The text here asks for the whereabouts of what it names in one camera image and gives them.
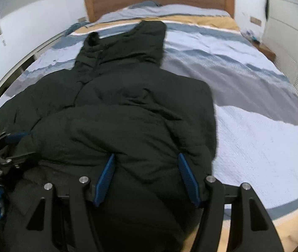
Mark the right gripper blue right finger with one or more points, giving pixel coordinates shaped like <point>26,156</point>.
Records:
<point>251,228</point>

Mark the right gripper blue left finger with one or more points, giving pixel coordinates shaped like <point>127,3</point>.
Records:
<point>42,232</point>

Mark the black puffer jacket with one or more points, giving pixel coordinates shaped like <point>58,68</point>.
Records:
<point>116,104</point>

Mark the striped bed duvet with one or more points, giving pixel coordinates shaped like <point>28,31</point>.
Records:
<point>255,104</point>

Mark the white low shelf unit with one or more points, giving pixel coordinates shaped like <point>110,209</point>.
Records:
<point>26,61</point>

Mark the teal cloth beside bed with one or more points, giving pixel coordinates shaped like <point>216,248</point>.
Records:
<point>74,27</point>

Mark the wooden nightstand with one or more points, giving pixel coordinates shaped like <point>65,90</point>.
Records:
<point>264,50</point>

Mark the grey-blue pillow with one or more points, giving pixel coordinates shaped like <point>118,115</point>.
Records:
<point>148,3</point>

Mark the wall switch plate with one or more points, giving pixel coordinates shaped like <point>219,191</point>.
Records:
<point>256,21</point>

